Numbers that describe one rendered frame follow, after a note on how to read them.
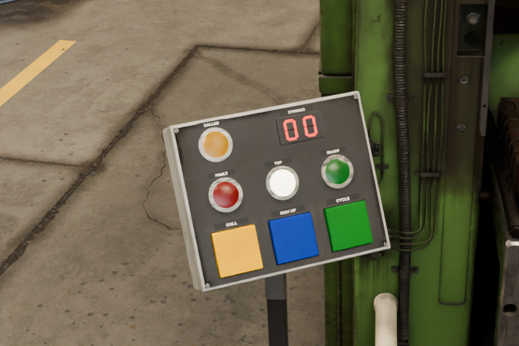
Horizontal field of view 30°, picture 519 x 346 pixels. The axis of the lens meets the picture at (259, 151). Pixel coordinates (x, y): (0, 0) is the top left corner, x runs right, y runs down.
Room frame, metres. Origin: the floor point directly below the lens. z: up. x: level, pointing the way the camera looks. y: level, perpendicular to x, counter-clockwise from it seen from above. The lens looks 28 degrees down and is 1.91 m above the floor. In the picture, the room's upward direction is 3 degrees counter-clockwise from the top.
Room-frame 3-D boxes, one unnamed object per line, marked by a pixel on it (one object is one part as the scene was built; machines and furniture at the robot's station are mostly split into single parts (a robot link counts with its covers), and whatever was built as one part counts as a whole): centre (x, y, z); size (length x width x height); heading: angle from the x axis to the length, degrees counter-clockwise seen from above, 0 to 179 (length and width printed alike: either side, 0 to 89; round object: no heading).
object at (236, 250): (1.34, 0.05, 1.01); 0.07 x 0.05 x 0.07; 107
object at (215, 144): (1.42, 0.07, 1.16); 0.05 x 0.03 x 0.04; 82
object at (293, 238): (1.37, -0.05, 1.01); 0.07 x 0.05 x 0.07; 107
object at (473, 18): (1.68, -0.41, 1.24); 0.03 x 0.03 x 0.07; 82
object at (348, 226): (1.40, -0.14, 1.01); 0.07 x 0.05 x 0.07; 107
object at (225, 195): (1.38, 0.06, 1.09); 0.05 x 0.03 x 0.04; 82
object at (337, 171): (1.44, -0.13, 1.09); 0.05 x 0.03 x 0.04; 82
